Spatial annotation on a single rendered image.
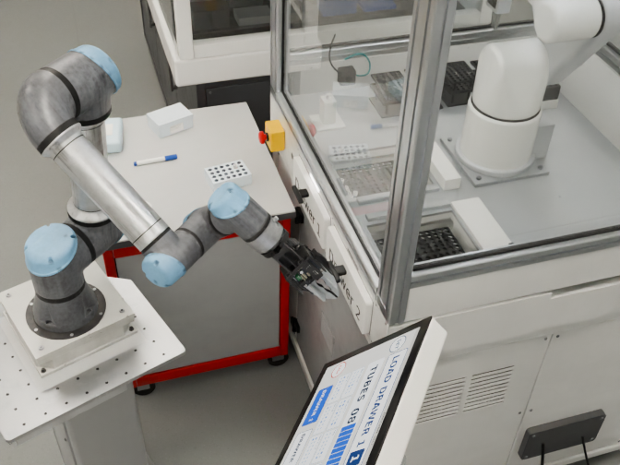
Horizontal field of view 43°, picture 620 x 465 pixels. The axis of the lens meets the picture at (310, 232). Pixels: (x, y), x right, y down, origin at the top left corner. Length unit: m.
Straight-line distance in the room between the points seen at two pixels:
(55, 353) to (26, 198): 1.87
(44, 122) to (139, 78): 2.95
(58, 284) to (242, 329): 0.95
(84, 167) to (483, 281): 0.89
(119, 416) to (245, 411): 0.67
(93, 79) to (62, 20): 3.56
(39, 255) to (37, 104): 0.40
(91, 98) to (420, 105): 0.66
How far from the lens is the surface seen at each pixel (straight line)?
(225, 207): 1.54
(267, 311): 2.63
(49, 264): 1.83
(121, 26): 5.06
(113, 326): 1.97
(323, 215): 2.07
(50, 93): 1.59
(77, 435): 2.20
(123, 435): 2.30
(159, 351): 1.98
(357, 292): 1.89
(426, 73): 1.38
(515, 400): 2.29
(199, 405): 2.82
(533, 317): 2.00
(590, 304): 2.08
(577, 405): 2.48
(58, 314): 1.93
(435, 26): 1.34
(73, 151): 1.57
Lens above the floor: 2.26
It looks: 41 degrees down
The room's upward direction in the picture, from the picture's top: 2 degrees clockwise
